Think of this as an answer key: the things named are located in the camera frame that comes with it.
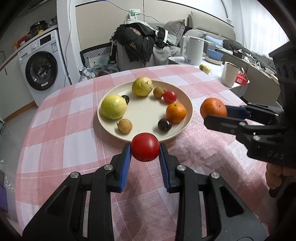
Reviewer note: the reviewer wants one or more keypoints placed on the blue bowl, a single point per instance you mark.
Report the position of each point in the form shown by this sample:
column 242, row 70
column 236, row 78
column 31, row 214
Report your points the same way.
column 215, row 55

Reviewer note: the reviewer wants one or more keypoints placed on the yellow guava back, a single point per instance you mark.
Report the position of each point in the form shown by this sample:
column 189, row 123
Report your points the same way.
column 142, row 86

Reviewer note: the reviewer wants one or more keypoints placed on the black mesh chair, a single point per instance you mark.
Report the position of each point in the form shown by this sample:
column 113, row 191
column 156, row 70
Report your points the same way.
column 89, row 55

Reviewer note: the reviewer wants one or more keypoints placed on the red cherry tomato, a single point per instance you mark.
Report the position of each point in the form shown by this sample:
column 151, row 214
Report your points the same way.
column 169, row 96
column 145, row 147

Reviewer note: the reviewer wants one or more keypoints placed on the yellow fruit on side table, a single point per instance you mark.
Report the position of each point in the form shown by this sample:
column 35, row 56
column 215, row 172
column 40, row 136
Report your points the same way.
column 206, row 69

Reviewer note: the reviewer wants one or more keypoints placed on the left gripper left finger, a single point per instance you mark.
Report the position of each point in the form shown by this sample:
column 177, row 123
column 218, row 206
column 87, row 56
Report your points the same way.
column 80, row 208

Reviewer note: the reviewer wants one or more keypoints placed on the pink checkered tablecloth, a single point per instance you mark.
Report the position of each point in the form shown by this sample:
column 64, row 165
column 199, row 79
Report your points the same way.
column 66, row 136

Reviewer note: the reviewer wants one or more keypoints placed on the orange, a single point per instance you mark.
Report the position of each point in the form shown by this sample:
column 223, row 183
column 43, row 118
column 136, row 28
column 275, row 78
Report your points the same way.
column 213, row 106
column 175, row 112

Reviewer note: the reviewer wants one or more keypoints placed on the white paper cup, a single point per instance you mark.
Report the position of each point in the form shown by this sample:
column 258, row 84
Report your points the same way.
column 229, row 74

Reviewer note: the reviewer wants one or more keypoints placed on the brown longan in plate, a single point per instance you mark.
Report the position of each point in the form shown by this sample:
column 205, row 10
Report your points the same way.
column 158, row 92

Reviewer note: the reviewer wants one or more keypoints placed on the white washing machine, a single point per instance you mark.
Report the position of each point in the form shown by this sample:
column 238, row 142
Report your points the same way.
column 43, row 66

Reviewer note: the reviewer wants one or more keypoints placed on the person's right hand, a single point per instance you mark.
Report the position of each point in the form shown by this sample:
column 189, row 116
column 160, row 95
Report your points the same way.
column 273, row 173

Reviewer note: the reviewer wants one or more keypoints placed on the red box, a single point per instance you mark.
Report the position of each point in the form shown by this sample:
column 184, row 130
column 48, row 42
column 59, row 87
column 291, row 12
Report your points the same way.
column 241, row 78

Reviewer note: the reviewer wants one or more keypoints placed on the black clothes pile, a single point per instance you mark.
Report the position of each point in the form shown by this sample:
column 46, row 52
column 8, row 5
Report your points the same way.
column 135, row 41

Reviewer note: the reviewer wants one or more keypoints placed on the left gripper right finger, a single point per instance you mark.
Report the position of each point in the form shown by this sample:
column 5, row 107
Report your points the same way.
column 209, row 209

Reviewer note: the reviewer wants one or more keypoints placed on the brown longan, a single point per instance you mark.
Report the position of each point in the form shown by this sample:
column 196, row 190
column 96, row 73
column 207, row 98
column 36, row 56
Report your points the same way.
column 124, row 126
column 158, row 92

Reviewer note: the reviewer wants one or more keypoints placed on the dark plum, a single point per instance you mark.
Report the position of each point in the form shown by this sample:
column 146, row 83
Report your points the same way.
column 127, row 99
column 164, row 125

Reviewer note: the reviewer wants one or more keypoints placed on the cream ceramic plate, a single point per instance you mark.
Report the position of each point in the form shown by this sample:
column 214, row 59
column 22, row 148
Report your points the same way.
column 145, row 113

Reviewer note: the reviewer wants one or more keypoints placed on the white electric kettle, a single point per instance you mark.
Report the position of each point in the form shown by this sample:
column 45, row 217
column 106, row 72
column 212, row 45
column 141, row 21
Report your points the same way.
column 192, row 50

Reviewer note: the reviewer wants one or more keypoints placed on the white side table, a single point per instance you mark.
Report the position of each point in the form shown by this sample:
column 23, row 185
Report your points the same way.
column 216, row 71

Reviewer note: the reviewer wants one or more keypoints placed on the large yellow guava front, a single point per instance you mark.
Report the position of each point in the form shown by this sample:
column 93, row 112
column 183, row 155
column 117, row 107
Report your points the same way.
column 113, row 107

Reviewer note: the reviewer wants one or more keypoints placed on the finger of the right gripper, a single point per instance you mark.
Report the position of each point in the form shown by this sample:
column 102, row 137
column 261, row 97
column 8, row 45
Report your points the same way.
column 241, row 129
column 242, row 111

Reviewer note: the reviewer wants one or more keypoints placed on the grey sofa pillow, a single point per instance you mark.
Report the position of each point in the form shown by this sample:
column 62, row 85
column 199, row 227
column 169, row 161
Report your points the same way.
column 175, row 31

